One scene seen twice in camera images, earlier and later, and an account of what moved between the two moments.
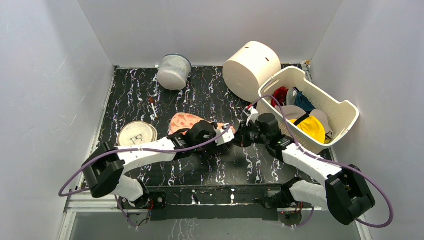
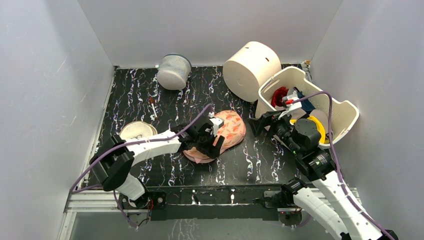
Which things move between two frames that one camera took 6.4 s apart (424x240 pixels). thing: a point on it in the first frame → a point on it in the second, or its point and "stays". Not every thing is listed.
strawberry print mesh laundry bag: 180,121 → 233,130
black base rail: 215,202 stays
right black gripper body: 244,136 → 269,122
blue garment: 301,100 stays
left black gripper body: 208,150 stays
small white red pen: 151,102 stays
